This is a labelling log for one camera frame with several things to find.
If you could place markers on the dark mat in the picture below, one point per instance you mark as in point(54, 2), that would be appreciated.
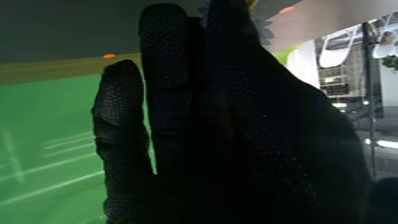
point(59, 26)

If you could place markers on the white sheet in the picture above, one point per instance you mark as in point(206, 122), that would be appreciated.
point(331, 16)

